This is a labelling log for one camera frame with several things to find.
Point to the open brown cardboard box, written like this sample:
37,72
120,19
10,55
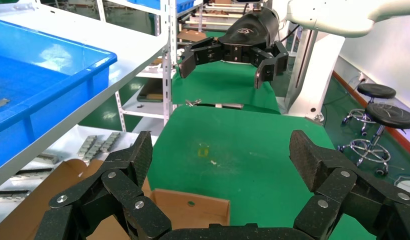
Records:
191,212

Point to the grey ribbed metal strip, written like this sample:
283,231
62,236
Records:
110,140
86,146
98,145

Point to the white wall socket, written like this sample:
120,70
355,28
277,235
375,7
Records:
361,77

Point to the white robot body column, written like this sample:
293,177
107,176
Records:
314,73

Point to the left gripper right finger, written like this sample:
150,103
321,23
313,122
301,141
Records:
344,195

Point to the white flat board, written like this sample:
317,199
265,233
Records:
69,142

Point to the green table cloth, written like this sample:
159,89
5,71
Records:
218,82
241,159

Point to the blue plastic tray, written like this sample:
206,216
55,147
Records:
42,82

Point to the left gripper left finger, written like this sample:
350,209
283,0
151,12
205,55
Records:
102,198

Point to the black round stool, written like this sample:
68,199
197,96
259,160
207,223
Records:
376,90
390,116

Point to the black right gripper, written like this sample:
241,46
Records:
251,30

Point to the wooden slat rack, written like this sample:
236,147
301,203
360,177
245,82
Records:
218,15

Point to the white paper scrap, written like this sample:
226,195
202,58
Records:
213,162

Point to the blue storage bin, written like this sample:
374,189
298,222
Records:
165,4

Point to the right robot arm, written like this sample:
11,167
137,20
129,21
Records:
334,15

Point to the white perforated shelf frame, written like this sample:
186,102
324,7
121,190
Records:
168,66

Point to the small brown cardboard box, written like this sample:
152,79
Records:
191,35

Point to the grey tape piece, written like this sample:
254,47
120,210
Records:
0,103

